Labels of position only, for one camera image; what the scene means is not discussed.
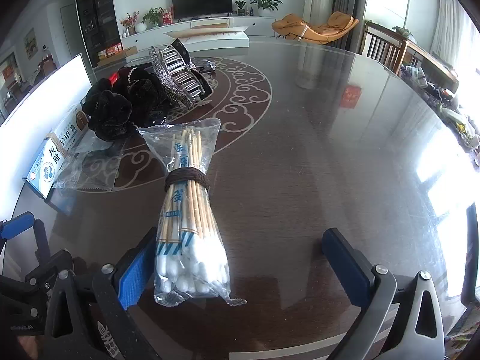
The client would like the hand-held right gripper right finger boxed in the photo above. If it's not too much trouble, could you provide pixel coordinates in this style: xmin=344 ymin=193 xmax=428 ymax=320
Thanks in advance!
xmin=322 ymin=227 xmax=446 ymax=360

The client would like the white television cabinet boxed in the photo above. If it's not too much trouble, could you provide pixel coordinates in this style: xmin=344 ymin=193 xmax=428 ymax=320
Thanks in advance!
xmin=121 ymin=15 xmax=280 ymax=51

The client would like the orange lounge chair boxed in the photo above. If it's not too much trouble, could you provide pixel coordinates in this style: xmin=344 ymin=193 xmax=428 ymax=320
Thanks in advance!
xmin=272 ymin=11 xmax=360 ymax=44

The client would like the leafy green potted plant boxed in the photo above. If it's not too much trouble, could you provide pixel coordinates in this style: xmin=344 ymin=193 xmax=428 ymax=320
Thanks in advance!
xmin=142 ymin=7 xmax=166 ymax=29

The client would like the cardboard box with orange packets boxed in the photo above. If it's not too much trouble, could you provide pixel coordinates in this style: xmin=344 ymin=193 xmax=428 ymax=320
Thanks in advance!
xmin=98 ymin=43 xmax=137 ymax=64

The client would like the white storage box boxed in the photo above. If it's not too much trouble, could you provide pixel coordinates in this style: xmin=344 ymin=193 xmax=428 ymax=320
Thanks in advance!
xmin=0 ymin=53 xmax=94 ymax=218

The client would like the white sheer curtain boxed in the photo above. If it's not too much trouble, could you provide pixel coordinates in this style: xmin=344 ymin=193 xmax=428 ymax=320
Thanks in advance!
xmin=429 ymin=0 xmax=473 ymax=72

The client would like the clear plastic bag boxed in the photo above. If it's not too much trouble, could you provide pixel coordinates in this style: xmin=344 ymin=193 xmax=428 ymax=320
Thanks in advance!
xmin=52 ymin=135 xmax=126 ymax=192

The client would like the dark display cabinet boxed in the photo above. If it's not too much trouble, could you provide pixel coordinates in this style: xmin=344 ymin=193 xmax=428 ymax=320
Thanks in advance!
xmin=74 ymin=0 xmax=124 ymax=70

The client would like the wooden dining chair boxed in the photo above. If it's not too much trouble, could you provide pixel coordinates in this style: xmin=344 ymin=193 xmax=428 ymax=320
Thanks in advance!
xmin=360 ymin=20 xmax=409 ymax=74

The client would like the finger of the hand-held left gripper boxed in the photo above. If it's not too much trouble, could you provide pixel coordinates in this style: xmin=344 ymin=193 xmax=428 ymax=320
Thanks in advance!
xmin=25 ymin=252 xmax=74 ymax=289
xmin=0 ymin=212 xmax=51 ymax=259

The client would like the large green potted plant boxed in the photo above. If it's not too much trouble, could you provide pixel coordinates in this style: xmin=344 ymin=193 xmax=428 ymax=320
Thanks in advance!
xmin=250 ymin=0 xmax=283 ymax=17

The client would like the silver hair claw clip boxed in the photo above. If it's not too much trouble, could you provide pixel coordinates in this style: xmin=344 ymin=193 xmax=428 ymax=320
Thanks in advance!
xmin=157 ymin=43 xmax=214 ymax=102

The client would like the brown hair tie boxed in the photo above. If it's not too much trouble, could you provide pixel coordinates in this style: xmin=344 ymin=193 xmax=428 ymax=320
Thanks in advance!
xmin=165 ymin=169 xmax=210 ymax=193

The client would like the black television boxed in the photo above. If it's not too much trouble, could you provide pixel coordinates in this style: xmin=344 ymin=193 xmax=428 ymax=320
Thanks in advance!
xmin=171 ymin=0 xmax=233 ymax=20

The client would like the grey curtain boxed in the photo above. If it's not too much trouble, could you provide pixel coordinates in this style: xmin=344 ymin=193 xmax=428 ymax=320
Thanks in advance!
xmin=332 ymin=0 xmax=370 ymax=50

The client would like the pile of small household things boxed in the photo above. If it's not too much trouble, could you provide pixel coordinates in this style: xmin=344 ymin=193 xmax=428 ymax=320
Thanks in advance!
xmin=399 ymin=64 xmax=480 ymax=152

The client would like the black velvet scrunchie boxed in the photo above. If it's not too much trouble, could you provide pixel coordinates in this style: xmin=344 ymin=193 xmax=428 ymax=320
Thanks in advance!
xmin=112 ymin=67 xmax=171 ymax=126
xmin=82 ymin=78 xmax=137 ymax=140

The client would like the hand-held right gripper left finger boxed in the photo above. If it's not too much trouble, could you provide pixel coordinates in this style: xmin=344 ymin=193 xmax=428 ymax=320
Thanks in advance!
xmin=44 ymin=227 xmax=160 ymax=360

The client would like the black hair clip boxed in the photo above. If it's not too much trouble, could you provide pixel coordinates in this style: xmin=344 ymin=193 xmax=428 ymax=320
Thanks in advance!
xmin=189 ymin=58 xmax=217 ymax=76

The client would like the framed wall painting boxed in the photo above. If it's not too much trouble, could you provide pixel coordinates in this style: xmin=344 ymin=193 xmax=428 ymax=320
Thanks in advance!
xmin=23 ymin=28 xmax=39 ymax=60

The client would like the white medicine box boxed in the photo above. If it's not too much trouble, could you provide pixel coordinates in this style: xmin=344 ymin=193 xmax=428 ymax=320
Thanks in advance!
xmin=23 ymin=104 xmax=91 ymax=200

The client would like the white flat cardboard box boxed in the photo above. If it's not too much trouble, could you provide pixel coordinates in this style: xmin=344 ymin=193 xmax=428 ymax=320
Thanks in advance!
xmin=163 ymin=24 xmax=250 ymax=51

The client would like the cotton swab packet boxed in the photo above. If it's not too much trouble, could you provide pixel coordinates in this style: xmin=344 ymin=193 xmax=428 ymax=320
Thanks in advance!
xmin=138 ymin=118 xmax=247 ymax=305

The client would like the red flower bouquet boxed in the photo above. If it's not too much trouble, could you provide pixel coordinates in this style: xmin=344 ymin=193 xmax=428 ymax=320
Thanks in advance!
xmin=120 ymin=12 xmax=140 ymax=36

